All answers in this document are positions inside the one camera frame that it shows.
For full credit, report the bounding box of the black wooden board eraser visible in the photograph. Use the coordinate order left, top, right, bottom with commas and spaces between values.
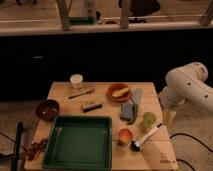
81, 101, 102, 113

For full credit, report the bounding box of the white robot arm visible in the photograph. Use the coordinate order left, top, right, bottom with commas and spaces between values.
159, 62, 213, 114

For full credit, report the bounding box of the yellow banana toy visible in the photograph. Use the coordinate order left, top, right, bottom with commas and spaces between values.
112, 87, 130, 98

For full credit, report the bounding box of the light blue cloth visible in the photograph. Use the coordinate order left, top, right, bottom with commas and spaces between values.
132, 88, 143, 104

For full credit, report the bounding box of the white paper cup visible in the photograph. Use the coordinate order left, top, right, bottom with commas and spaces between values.
70, 74, 83, 89

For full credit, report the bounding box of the red yellow apple toy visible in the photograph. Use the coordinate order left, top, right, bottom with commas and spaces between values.
118, 128, 133, 145

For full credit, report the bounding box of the green plastic cup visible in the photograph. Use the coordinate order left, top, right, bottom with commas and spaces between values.
142, 112, 157, 130

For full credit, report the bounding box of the dark red bowl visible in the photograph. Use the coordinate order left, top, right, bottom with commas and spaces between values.
35, 99, 60, 122

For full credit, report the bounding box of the green plastic tray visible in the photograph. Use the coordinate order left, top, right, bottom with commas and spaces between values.
42, 116, 112, 171

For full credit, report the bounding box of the red dried chili bunch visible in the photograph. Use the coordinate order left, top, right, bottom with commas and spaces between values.
27, 138, 48, 161

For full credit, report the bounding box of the black pole stand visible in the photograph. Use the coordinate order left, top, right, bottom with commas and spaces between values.
11, 122, 24, 171

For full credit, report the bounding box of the wooden handled knife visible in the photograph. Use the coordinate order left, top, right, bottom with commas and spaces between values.
68, 88, 95, 99

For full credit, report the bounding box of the black cable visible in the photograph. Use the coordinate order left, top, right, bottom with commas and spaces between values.
169, 132, 213, 171

